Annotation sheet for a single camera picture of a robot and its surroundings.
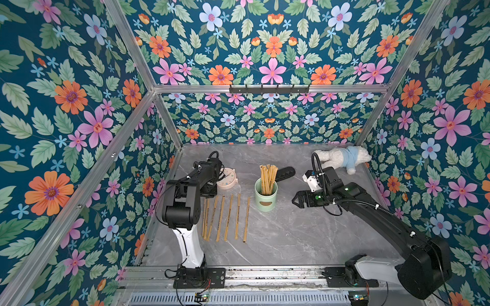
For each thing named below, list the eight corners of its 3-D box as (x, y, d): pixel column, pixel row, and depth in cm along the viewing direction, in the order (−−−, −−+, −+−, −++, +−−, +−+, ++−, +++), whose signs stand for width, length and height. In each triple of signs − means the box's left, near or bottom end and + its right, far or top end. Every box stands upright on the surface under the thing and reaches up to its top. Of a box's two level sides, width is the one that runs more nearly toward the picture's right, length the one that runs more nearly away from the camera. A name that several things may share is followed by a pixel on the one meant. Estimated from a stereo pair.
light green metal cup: (255, 211, 94) (254, 197, 82) (255, 194, 100) (255, 178, 88) (276, 211, 94) (278, 197, 82) (275, 194, 100) (277, 178, 88)
